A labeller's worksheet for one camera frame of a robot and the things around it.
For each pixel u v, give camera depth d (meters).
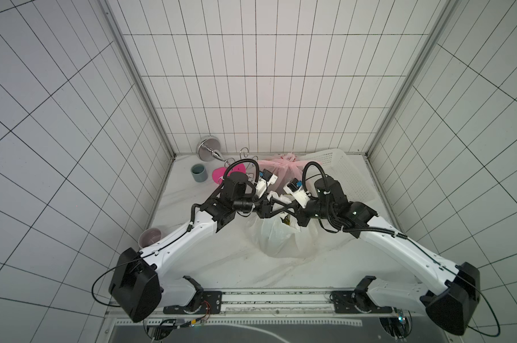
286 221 0.72
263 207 0.62
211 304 0.73
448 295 0.37
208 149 1.13
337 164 1.10
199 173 1.03
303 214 0.63
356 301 0.66
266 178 0.64
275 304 0.74
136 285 0.39
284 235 0.69
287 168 0.89
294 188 0.62
